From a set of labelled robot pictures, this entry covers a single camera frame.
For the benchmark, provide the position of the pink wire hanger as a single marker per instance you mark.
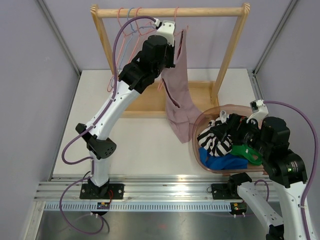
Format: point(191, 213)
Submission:
point(121, 53)

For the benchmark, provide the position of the pink tank top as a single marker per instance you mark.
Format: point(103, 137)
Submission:
point(180, 110)

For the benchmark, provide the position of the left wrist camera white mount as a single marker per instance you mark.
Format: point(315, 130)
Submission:
point(166, 29)

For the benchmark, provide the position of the wooden clothes rack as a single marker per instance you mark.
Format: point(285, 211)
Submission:
point(203, 93)

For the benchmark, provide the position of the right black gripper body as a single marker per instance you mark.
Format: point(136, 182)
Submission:
point(246, 133)

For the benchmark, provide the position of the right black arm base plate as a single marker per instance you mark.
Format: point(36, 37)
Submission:
point(223, 191)

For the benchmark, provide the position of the pink hanger of striped top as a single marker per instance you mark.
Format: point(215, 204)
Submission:
point(137, 32)

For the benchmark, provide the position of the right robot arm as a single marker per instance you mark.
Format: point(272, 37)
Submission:
point(285, 169)

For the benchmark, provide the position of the black white striped tank top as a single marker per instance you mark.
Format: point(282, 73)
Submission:
point(211, 143)

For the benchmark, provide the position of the aluminium rail base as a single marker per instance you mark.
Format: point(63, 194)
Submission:
point(137, 188)

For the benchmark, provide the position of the translucent pink plastic basket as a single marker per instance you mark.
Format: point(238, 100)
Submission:
point(202, 122)

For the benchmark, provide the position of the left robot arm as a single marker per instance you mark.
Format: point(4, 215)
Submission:
point(157, 53)

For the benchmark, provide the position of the green tank top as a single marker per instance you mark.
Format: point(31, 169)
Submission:
point(246, 152)

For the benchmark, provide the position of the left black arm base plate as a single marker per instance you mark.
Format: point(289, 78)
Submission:
point(114, 191)

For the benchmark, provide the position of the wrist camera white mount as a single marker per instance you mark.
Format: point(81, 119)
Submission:
point(166, 29)
point(259, 111)

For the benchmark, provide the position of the white slotted cable duct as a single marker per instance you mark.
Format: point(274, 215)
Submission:
point(119, 206)

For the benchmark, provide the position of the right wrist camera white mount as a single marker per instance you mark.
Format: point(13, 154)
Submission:
point(259, 111)

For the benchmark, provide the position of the blue tank top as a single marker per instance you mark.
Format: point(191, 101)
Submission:
point(226, 162)

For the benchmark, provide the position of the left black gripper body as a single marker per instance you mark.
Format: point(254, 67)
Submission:
point(167, 60)

